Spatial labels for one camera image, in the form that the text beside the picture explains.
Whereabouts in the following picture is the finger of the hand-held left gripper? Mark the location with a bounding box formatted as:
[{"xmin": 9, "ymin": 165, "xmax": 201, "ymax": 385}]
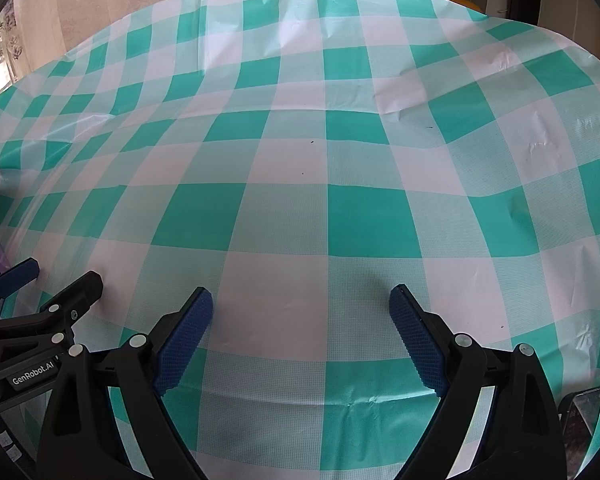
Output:
[
  {"xmin": 0, "ymin": 271, "xmax": 104, "ymax": 344},
  {"xmin": 0, "ymin": 258, "xmax": 41, "ymax": 319}
]

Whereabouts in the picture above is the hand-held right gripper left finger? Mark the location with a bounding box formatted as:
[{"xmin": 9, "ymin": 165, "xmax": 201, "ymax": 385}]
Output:
[{"xmin": 36, "ymin": 286, "xmax": 216, "ymax": 480}]

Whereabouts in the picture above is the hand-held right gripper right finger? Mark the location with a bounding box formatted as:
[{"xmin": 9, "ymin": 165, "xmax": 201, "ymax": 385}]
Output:
[{"xmin": 388, "ymin": 284, "xmax": 567, "ymax": 480}]

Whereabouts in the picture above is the teal checkered tablecloth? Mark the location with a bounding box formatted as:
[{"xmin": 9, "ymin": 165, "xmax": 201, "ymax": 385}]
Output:
[{"xmin": 0, "ymin": 0, "xmax": 600, "ymax": 480}]

